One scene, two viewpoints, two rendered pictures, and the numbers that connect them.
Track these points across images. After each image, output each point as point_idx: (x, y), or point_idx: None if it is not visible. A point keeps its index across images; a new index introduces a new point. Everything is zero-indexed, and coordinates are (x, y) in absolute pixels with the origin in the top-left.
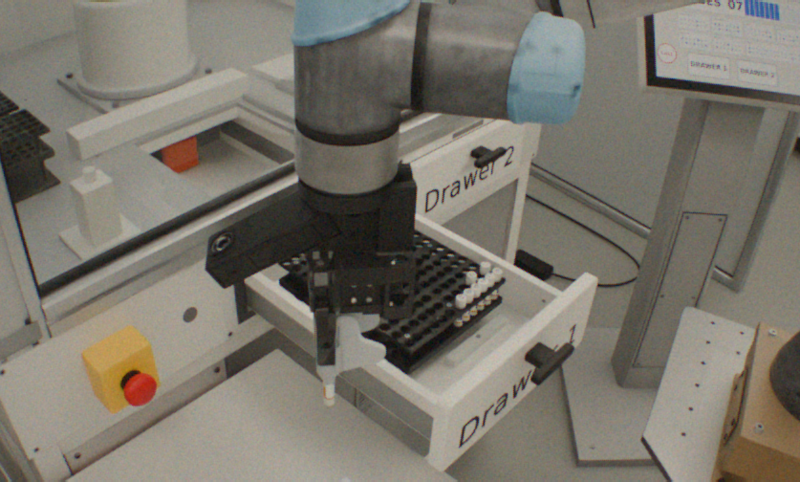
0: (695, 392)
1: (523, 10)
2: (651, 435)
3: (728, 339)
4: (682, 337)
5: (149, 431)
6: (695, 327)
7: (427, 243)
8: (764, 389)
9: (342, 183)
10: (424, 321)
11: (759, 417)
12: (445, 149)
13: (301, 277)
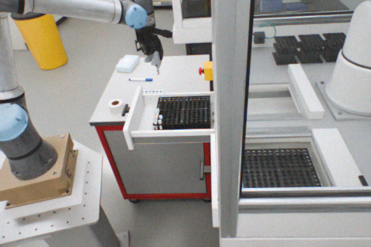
0: (87, 179)
1: None
2: (99, 156)
3: (74, 213)
4: (96, 200)
5: (208, 90)
6: (91, 210)
7: (183, 121)
8: (60, 149)
9: None
10: (162, 103)
11: (62, 140)
12: (213, 149)
13: (199, 96)
